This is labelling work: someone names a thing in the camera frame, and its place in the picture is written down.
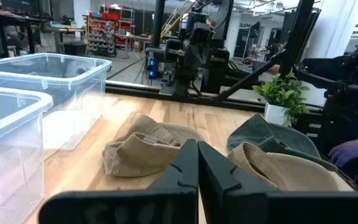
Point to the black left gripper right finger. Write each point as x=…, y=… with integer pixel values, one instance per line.
x=228, y=205

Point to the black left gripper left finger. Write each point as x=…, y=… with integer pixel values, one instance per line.
x=166, y=205

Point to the khaki cap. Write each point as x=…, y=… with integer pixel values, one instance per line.
x=135, y=155

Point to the light beige cap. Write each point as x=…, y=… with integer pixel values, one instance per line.
x=291, y=174

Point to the dark green cap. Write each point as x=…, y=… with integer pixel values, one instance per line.
x=291, y=137

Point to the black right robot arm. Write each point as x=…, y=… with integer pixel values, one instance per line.
x=225, y=18

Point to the black box with blue lights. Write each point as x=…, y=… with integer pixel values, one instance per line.
x=152, y=67

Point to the black laptop keyboard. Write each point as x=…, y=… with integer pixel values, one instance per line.
x=238, y=66

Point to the red shelving rack with parts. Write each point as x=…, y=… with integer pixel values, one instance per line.
x=104, y=31

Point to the wooden workbench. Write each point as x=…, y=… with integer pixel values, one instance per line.
x=64, y=30

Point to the clear plastic storage bin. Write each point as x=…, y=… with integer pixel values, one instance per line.
x=11, y=174
x=73, y=102

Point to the green plant in white pot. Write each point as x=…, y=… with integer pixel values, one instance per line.
x=283, y=93

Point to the person's hand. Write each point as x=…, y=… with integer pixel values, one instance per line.
x=343, y=154

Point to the black desk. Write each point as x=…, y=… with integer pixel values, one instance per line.
x=14, y=20

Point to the person in dark clothes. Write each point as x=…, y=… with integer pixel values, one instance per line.
x=346, y=93

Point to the black aluminium table frame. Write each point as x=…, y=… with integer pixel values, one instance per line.
x=129, y=90

